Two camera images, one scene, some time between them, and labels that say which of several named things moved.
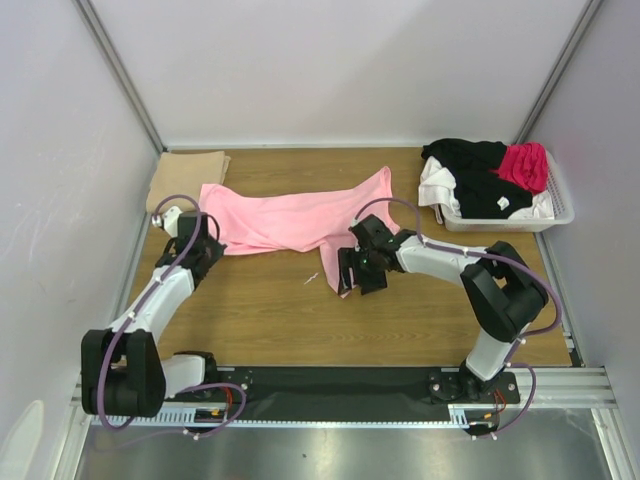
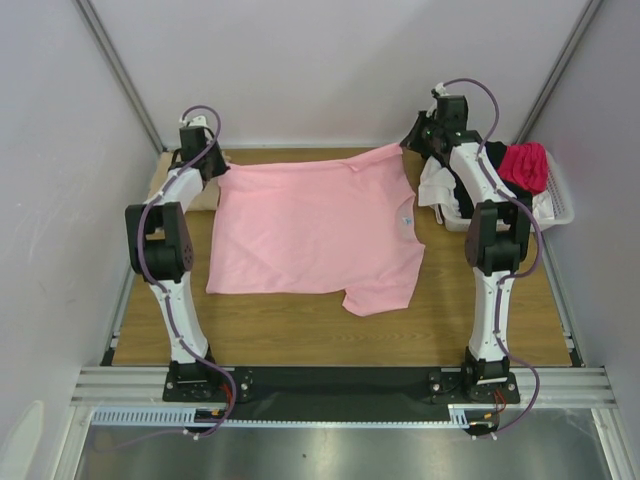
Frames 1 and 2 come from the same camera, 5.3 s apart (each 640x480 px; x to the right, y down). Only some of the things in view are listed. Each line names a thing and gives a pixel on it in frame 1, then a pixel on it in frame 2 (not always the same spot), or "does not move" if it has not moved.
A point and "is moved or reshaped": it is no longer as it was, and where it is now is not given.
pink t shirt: x=248 y=224 is moved or reshaped
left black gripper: x=217 y=251 to x=221 y=168
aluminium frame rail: x=562 y=386 does not move
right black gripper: x=361 y=267 to x=415 y=136
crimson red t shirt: x=525 y=163 does not move
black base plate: x=319 y=391 does not move
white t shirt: x=438 y=188 does not move
